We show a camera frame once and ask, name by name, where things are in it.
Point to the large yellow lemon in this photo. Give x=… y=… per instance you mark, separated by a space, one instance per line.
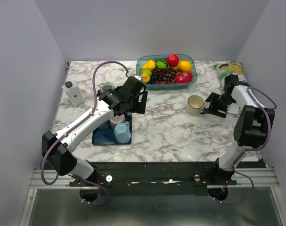
x=185 y=66

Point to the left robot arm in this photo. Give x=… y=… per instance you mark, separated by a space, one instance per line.
x=57 y=147

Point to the red dragon fruit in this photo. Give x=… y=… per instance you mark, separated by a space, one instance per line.
x=183 y=77

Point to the small orange fruit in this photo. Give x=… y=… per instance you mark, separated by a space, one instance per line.
x=145 y=77

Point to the white plastic bottle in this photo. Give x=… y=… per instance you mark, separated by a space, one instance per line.
x=73 y=92

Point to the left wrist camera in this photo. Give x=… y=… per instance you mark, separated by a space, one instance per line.
x=138 y=77

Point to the iridescent blue mug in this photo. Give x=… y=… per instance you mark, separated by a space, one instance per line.
x=104 y=125

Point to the pink purple mug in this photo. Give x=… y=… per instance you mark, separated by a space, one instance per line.
x=116 y=120

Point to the red apple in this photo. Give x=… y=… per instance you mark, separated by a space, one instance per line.
x=172 y=60

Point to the light blue faceted mug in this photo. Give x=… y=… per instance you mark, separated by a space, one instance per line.
x=122 y=132

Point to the green cassava chips bag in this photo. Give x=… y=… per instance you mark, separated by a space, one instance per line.
x=224 y=70

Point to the green lime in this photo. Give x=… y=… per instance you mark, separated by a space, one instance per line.
x=146 y=71

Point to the dark blue tray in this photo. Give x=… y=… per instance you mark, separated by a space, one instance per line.
x=107 y=137

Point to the dark grey mug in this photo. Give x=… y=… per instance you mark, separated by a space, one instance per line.
x=106 y=86

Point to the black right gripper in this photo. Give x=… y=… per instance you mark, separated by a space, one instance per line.
x=213 y=107

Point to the teal plastic fruit container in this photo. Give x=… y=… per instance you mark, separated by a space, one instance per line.
x=155 y=58

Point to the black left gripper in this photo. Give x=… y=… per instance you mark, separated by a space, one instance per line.
x=139 y=107

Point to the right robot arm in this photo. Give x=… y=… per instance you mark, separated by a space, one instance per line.
x=252 y=129

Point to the cream mug black handle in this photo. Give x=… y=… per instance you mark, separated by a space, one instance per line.
x=194 y=105

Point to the small yellow lemon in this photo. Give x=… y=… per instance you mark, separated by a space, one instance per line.
x=149 y=65

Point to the dark grape bunch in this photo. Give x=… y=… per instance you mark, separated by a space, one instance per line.
x=162 y=76

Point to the green toy watermelon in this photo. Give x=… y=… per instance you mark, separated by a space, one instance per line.
x=162 y=64

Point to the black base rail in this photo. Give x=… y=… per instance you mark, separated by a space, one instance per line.
x=160 y=178

